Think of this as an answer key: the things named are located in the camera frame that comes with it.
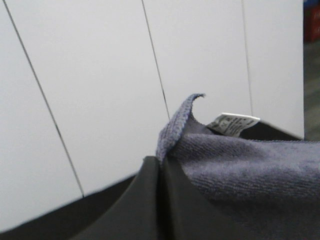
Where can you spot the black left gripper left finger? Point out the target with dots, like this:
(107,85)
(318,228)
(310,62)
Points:
(134,216)

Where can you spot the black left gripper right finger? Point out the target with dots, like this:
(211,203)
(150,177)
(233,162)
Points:
(188,215)

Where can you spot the grey terry towel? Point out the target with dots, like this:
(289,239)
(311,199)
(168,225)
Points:
(271,187)

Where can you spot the red crate in background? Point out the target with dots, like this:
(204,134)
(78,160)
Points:
(311,20)

